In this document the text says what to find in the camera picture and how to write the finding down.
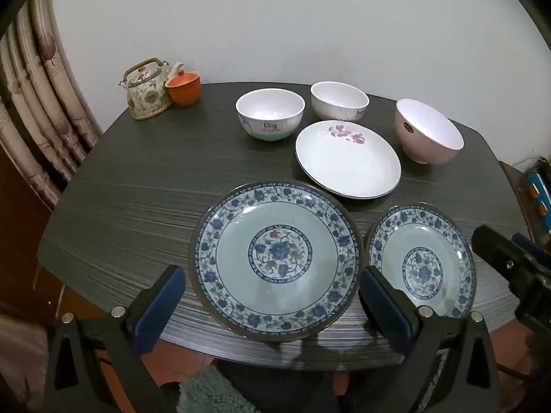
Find small blue floral plate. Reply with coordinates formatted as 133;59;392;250
366;202;476;318

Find large pink bowl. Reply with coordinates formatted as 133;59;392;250
394;98;464;164

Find white plate pink flowers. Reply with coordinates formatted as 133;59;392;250
295;120;402;200

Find white bowl pink base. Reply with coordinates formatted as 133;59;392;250
310;81;370;122

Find white bowl blue Dog print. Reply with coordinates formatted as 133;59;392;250
235;88;305;141

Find side shelf with clutter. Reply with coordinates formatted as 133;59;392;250
500;160;550;248

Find teal fuzzy sleeve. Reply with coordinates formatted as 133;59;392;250
177;367;258;413

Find large blue floral plate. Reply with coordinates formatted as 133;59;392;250
189;181;366;342

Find beige patterned curtain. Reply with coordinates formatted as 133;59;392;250
1;0;101;208

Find floral ceramic teapot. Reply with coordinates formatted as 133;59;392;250
118;58;183;121

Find orange lidded cup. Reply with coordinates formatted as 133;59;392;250
164;71;201;106

